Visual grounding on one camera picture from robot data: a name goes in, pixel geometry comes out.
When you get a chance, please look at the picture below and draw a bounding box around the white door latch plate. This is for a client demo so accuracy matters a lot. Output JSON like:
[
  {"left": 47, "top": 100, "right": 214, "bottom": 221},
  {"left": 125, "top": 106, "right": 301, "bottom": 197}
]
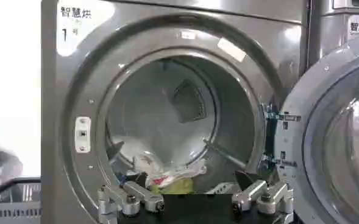
[{"left": 74, "top": 116, "right": 92, "bottom": 154}]

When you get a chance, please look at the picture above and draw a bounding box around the white garment with red print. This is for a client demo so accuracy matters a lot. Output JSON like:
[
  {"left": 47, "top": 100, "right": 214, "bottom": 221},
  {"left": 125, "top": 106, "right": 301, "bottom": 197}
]
[{"left": 113, "top": 136, "right": 208, "bottom": 189}]

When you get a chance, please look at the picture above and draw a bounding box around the grey dryer with white label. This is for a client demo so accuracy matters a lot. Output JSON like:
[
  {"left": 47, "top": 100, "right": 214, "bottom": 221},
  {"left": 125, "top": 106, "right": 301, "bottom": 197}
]
[{"left": 307, "top": 0, "right": 359, "bottom": 67}]

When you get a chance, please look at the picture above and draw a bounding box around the white patterned cloth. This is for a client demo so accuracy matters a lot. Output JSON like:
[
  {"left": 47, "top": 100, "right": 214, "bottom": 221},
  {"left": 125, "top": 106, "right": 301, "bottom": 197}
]
[{"left": 205, "top": 181, "right": 238, "bottom": 195}]

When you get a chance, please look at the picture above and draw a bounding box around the grey dryer numbered one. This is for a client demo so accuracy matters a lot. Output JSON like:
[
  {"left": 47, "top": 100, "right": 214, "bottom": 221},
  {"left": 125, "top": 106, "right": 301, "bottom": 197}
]
[{"left": 40, "top": 0, "right": 311, "bottom": 224}]

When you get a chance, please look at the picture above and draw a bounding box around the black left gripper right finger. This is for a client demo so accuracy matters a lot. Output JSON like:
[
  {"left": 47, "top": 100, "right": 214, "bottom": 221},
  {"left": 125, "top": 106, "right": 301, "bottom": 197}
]
[{"left": 232, "top": 170, "right": 295, "bottom": 224}]

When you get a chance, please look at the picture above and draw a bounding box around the round glass dryer door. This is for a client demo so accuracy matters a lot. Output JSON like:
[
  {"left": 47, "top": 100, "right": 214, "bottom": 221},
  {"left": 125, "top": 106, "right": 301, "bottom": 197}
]
[{"left": 273, "top": 32, "right": 359, "bottom": 224}]

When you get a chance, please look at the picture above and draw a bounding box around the metal door hinge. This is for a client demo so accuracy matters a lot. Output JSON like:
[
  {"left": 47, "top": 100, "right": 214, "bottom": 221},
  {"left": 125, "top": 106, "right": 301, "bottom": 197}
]
[
  {"left": 258, "top": 153, "right": 299, "bottom": 172},
  {"left": 261, "top": 103, "right": 302, "bottom": 123}
]

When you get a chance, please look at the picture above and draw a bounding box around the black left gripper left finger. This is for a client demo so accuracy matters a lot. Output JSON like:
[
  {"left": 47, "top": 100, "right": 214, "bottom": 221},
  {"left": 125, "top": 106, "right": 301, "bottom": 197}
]
[{"left": 97, "top": 172, "right": 165, "bottom": 224}]

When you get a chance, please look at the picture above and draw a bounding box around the grey slatted laundry basket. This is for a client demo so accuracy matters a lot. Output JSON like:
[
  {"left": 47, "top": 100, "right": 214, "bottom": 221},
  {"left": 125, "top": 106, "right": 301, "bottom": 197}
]
[{"left": 0, "top": 177, "right": 41, "bottom": 224}]

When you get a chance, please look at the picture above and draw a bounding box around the yellow-green garment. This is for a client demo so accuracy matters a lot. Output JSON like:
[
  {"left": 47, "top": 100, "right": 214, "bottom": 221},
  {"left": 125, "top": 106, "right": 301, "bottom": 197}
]
[{"left": 150, "top": 178, "right": 195, "bottom": 195}]

